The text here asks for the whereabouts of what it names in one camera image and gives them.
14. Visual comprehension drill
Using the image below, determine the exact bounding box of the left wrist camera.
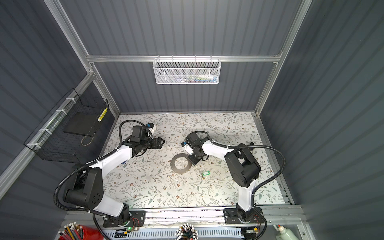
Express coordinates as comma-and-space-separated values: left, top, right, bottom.
146, 123, 156, 134

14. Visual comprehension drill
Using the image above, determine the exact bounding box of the key with green tag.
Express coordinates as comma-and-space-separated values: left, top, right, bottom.
201, 171, 211, 178

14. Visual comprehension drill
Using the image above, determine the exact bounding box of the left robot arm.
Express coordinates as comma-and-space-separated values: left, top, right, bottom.
53, 121, 165, 226

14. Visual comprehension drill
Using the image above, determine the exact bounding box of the bundle of markers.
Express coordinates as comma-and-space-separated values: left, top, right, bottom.
175, 223, 199, 240

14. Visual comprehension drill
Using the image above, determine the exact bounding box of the white glue bottle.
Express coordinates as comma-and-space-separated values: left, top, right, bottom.
273, 225, 299, 240

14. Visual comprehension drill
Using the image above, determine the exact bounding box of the red pencil cup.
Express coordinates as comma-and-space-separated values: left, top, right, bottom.
57, 222, 104, 240

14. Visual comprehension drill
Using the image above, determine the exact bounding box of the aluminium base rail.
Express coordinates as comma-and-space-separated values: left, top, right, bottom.
62, 204, 307, 230

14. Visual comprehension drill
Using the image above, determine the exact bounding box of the white wire basket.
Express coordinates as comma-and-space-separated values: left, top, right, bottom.
153, 59, 222, 85

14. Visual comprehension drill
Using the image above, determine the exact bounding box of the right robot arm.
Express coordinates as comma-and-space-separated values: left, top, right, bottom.
181, 131, 287, 223

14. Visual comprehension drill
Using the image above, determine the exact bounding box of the black wire basket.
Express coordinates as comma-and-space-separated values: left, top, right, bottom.
24, 89, 109, 164

